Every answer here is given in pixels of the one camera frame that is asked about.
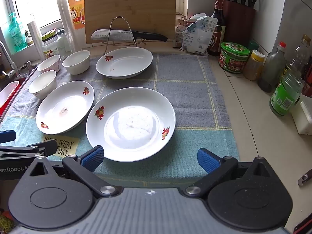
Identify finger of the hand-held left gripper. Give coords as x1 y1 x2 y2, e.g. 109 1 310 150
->
0 130 17 144
0 143 58 161

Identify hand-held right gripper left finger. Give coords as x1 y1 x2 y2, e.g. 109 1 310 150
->
29 145 118 199

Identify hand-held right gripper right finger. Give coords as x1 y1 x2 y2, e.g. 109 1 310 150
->
183 147 281 198

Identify large white floral plate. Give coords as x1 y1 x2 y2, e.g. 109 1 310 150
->
86 87 176 162

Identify white bowl pink flowers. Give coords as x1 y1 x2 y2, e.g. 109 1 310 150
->
36 55 61 73
29 70 58 100

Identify white cup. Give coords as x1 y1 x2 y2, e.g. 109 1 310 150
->
62 50 91 75

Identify white floral plate small stain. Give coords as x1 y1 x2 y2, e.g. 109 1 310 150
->
96 47 153 79

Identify red plastic basin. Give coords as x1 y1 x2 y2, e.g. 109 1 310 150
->
0 77 27 117

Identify steel sink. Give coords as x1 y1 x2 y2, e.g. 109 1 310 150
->
0 62 41 122

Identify grey teal checked towel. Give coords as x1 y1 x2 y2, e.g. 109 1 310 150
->
0 52 239 188

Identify steel faucet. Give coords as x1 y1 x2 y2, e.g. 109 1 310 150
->
0 41 19 78

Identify small plastic wrap roll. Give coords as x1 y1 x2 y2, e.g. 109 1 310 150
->
27 21 45 60

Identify clear glass jar yellow lid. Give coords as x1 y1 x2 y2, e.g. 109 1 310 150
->
41 30 66 59

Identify green label glass bottle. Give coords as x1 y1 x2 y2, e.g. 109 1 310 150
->
269 71 305 117

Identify green detergent bottle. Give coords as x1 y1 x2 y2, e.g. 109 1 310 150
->
7 12 27 54

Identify green lid sauce jar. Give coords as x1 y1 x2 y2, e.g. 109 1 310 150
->
219 42 251 74

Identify yellow lid spice jar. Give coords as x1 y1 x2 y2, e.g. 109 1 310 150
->
243 49 266 81

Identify white plastic box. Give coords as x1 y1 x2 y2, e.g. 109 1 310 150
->
291 95 312 136

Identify glass bottle red cap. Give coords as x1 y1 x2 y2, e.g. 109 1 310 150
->
258 41 287 93

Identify large plastic wrap roll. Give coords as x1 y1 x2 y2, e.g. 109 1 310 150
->
57 0 76 53

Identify red label bottle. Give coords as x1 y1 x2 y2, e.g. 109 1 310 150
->
302 61 312 97

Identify white printed bag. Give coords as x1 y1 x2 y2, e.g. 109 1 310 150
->
180 17 218 54

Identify small white packet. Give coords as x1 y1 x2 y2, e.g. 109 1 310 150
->
174 23 187 48

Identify dark soy sauce bottle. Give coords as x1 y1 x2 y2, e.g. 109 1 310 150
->
207 0 226 56

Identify dark red knife block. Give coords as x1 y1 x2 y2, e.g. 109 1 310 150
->
222 0 257 51

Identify orange oil bottle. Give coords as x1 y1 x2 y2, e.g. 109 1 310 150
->
67 0 86 31

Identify clear plastic bottle gold cap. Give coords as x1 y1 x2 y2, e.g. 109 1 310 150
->
284 34 312 78

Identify white plastic bag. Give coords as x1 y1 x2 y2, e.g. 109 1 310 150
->
186 13 207 22

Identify bamboo cutting board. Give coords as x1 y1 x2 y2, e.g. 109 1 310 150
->
84 0 176 45

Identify metal tool handle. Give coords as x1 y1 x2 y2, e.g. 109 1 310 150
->
297 171 312 188

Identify steel wire rack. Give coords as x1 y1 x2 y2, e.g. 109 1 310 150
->
104 17 147 55

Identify steel kitchen knife black handle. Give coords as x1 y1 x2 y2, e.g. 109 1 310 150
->
91 29 168 42

